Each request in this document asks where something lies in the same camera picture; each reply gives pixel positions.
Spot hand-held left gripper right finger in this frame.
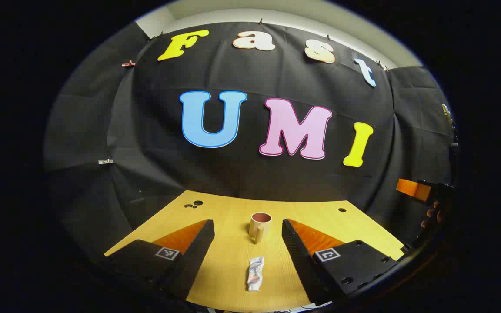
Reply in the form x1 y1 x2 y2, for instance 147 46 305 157
282 218 401 305

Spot wooden desktop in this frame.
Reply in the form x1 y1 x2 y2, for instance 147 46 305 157
104 190 405 313

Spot white toothpaste tube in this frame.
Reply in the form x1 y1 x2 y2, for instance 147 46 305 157
247 256 265 292

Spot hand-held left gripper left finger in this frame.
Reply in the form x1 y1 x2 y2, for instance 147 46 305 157
103 219 215 300

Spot beige cup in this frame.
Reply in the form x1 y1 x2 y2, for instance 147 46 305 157
249 212 273 244

